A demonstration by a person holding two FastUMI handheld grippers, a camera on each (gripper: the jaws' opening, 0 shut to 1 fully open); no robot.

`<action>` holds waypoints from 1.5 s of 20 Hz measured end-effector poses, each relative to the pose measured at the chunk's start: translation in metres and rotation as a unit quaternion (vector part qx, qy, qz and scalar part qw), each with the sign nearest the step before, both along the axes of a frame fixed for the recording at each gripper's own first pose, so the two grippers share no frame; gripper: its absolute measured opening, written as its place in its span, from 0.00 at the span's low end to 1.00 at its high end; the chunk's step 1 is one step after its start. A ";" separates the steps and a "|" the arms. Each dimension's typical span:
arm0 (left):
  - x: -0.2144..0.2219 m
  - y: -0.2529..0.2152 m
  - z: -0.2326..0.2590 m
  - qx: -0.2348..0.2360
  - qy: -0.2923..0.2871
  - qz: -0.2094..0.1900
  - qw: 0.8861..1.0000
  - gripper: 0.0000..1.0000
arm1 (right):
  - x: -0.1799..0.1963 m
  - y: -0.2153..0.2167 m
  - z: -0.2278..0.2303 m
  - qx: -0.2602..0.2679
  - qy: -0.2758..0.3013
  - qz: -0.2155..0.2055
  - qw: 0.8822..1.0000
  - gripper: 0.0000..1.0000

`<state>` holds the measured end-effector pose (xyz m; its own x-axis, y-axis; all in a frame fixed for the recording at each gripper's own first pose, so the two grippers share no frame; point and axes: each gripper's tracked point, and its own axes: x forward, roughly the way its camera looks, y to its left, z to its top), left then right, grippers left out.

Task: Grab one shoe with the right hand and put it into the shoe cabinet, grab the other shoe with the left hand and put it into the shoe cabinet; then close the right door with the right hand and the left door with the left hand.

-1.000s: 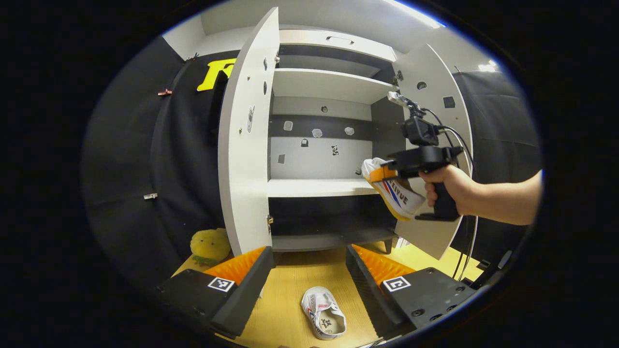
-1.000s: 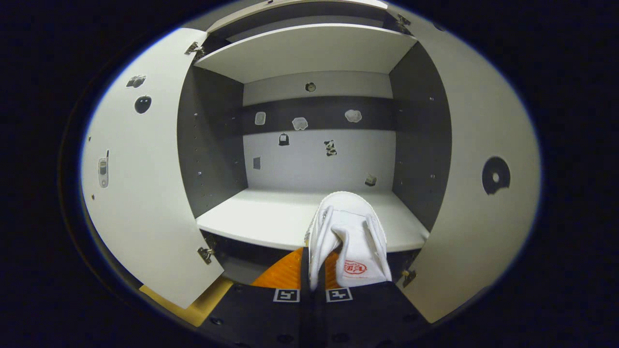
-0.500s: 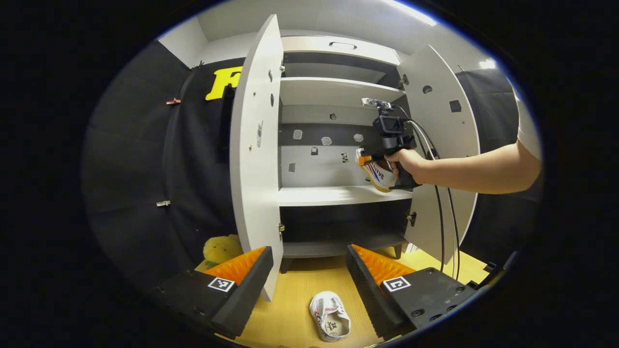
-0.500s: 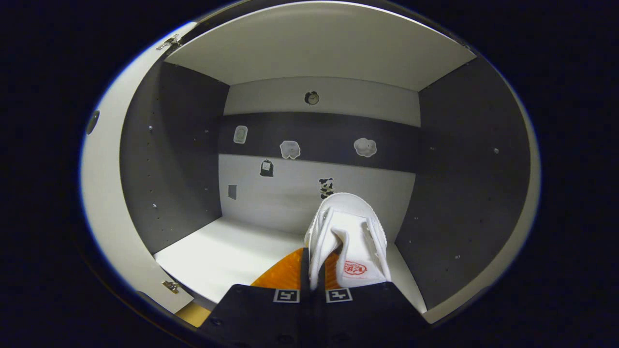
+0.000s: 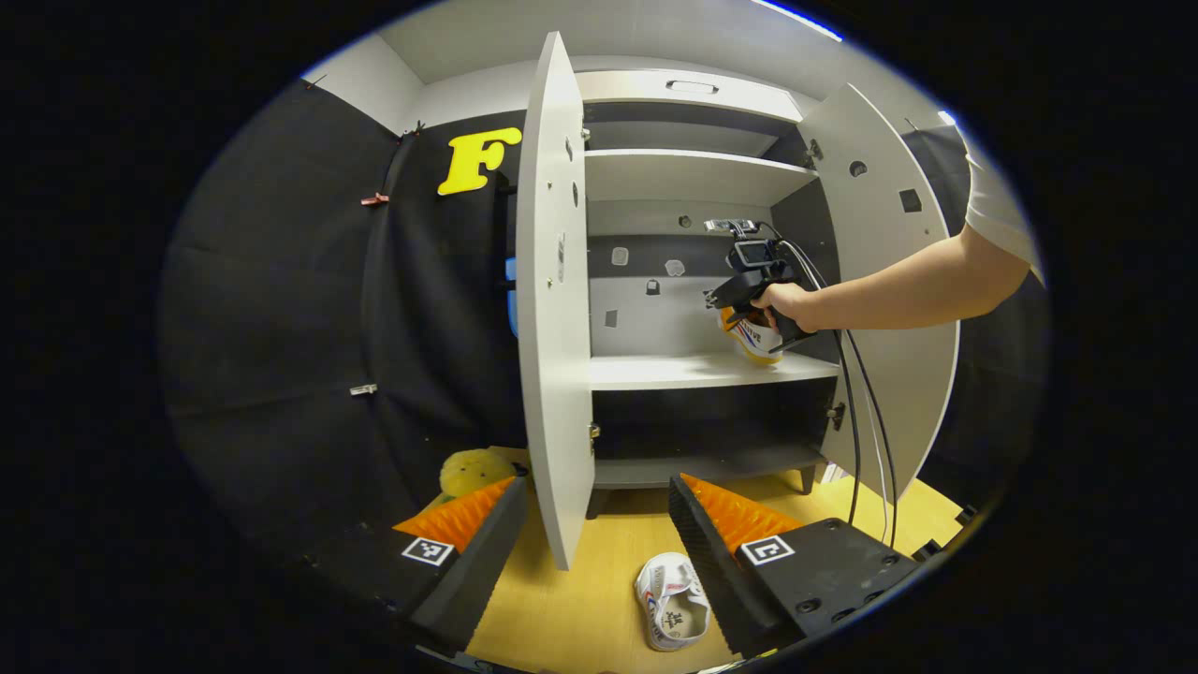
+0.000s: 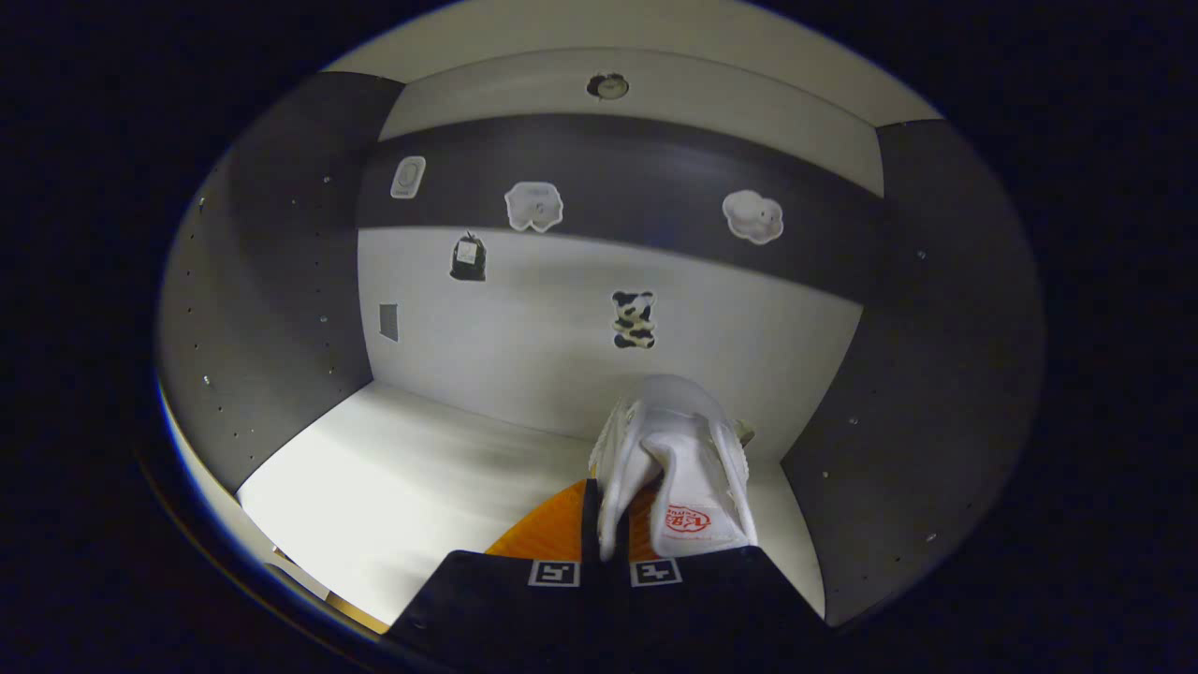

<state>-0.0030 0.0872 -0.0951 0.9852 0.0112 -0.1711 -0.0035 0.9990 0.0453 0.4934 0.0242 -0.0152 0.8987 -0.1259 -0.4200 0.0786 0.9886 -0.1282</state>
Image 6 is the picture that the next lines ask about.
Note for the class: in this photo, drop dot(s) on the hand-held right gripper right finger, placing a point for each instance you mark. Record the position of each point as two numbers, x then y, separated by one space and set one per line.
711 608

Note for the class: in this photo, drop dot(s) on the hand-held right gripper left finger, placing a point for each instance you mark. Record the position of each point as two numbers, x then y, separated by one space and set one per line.
591 529

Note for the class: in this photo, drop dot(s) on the white canvas shoe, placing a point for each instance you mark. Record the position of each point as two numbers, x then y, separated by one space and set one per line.
688 440

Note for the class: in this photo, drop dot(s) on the white shoe cabinet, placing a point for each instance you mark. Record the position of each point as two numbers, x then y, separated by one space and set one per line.
421 487

